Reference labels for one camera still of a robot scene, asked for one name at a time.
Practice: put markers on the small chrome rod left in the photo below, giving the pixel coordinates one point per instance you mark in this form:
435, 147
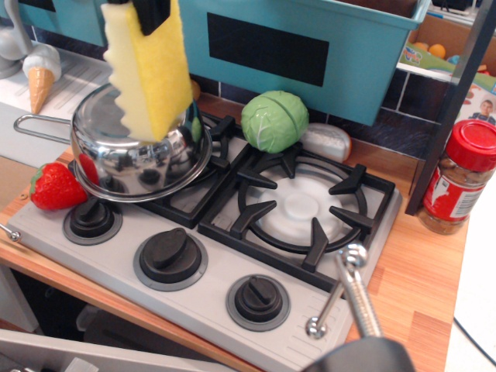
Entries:
13, 235

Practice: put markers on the middle black stove knob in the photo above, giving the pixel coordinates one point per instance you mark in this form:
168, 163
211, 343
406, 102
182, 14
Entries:
170, 261

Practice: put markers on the grey toy stove top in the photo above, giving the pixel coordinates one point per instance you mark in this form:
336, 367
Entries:
245, 257

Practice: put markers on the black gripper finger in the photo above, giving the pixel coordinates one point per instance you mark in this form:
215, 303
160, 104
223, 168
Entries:
152, 14

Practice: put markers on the black metal post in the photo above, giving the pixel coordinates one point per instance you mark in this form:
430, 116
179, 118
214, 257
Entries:
475, 48

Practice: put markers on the green toy cabbage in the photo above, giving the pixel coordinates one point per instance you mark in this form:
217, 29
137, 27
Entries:
274, 121

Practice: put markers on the stainless steel pot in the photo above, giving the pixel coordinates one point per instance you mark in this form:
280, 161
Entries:
110, 163

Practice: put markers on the right black burner grate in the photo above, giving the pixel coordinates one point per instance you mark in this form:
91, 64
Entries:
293, 210

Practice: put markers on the chrome clamp screw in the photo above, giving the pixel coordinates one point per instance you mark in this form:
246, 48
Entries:
349, 261

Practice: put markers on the black stove knob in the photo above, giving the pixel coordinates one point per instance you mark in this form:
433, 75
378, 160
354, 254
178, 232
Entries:
258, 303
92, 222
170, 261

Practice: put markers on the left black stove knob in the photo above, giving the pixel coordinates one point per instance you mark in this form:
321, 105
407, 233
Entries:
92, 222

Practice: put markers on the right black stove knob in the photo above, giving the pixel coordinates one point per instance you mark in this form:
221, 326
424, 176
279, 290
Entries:
258, 303

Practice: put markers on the black clamp base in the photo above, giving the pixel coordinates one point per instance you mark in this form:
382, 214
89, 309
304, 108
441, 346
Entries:
366, 354

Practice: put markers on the small teal bin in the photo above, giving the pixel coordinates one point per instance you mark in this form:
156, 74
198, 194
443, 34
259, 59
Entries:
78, 19

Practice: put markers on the toy ice cream cone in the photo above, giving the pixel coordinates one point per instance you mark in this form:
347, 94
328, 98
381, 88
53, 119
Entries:
42, 68

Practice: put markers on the red lid spice jar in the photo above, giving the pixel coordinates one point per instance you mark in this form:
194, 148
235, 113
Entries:
467, 164

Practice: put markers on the large teal bin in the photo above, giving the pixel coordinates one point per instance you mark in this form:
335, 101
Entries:
338, 58

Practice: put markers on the cardboard box with toys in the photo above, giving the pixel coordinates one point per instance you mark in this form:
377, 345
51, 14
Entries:
437, 46

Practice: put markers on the yellow toy potato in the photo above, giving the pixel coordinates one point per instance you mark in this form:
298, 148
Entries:
196, 90

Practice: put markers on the red toy strawberry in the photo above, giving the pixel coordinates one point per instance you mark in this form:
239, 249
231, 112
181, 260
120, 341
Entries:
54, 187

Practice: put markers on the yellow sponge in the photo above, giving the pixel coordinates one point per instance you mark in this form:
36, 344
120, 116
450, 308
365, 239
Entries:
149, 71

